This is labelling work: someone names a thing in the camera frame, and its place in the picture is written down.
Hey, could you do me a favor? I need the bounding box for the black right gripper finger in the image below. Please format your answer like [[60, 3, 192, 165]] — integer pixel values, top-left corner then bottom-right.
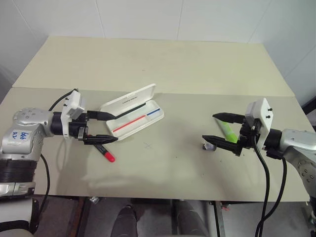
[[212, 112, 246, 124], [201, 134, 242, 157]]

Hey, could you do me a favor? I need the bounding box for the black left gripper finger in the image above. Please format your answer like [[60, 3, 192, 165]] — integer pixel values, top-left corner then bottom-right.
[[86, 110, 118, 122], [83, 134, 119, 146]]

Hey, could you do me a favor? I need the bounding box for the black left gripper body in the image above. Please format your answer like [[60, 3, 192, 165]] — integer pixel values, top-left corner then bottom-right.
[[68, 112, 91, 146]]

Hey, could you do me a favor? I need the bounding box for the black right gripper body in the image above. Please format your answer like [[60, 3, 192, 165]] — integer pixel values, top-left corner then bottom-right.
[[237, 116, 260, 151]]

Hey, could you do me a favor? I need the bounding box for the small grey sharpener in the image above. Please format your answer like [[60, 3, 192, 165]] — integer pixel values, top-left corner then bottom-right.
[[202, 142, 217, 152]]

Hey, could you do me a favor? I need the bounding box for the black marker with red cap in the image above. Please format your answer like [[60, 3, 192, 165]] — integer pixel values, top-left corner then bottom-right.
[[93, 143, 117, 164]]

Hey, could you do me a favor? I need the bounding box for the white plastic pencil case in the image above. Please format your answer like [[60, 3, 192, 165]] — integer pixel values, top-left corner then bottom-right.
[[100, 83, 165, 142]]

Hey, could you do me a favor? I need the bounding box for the metal table leg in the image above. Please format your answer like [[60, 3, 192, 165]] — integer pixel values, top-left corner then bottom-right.
[[212, 201, 226, 237]]

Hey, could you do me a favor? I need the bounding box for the dark rounded shape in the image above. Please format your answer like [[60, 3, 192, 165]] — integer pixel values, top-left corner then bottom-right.
[[174, 199, 208, 237], [116, 204, 138, 237]]

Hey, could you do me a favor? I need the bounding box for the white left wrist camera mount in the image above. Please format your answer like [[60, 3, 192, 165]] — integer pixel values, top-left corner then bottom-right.
[[60, 90, 87, 138]]

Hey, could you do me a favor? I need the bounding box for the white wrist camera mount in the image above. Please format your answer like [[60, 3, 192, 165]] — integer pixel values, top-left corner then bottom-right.
[[60, 90, 87, 138], [246, 97, 274, 149]]

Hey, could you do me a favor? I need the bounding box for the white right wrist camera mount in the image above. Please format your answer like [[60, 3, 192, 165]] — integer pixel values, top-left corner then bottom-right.
[[246, 97, 274, 149]]

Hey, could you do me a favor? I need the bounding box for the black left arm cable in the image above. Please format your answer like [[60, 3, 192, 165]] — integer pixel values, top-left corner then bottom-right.
[[31, 88, 78, 234]]

